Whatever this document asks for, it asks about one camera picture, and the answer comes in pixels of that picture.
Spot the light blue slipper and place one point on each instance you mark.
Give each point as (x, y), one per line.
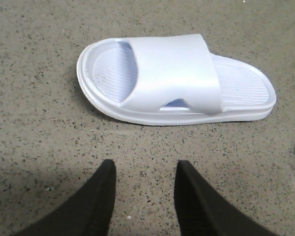
(173, 80)

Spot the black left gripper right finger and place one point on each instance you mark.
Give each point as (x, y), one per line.
(202, 211)

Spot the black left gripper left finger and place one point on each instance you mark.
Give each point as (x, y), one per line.
(87, 213)

